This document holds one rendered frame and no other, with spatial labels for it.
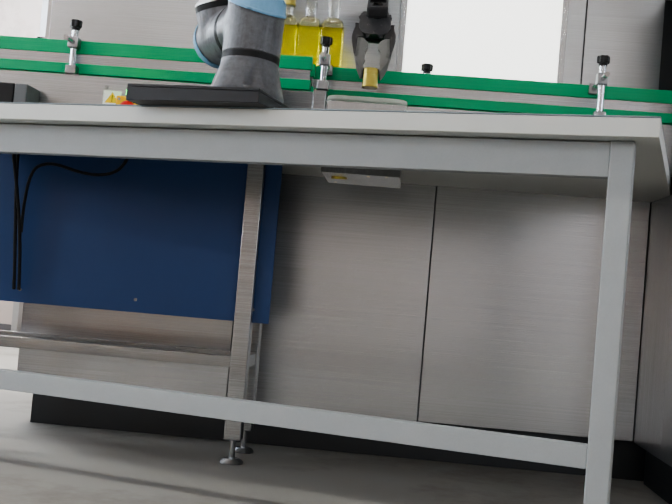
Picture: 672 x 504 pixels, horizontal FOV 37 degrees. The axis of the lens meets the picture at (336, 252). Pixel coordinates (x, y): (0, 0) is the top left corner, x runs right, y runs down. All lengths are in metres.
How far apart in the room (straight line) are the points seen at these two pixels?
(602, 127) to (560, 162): 0.10
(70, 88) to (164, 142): 0.53
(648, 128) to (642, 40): 1.06
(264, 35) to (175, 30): 0.81
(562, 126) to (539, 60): 0.96
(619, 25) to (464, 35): 0.40
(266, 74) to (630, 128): 0.70
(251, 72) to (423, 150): 0.38
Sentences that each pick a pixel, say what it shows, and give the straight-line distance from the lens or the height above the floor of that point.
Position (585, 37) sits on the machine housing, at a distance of 2.77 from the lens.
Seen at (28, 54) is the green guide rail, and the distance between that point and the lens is 2.59.
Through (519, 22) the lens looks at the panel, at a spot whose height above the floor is 1.15.
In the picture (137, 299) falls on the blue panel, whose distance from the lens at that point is 2.44.
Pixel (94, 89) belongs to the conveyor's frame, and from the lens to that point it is 2.50.
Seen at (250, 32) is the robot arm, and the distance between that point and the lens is 2.01.
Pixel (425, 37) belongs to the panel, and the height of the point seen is 1.09.
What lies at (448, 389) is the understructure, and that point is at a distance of 2.66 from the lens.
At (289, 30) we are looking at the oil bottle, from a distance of 2.56.
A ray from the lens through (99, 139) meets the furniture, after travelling 2.12.
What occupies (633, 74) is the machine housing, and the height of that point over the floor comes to 1.04.
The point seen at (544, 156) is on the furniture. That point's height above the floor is 0.68.
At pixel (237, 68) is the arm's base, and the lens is 1.99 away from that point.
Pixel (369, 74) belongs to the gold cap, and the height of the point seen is 0.91.
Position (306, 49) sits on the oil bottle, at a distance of 2.55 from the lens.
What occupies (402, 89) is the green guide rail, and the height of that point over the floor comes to 0.92.
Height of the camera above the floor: 0.43
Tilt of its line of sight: 2 degrees up
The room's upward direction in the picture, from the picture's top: 5 degrees clockwise
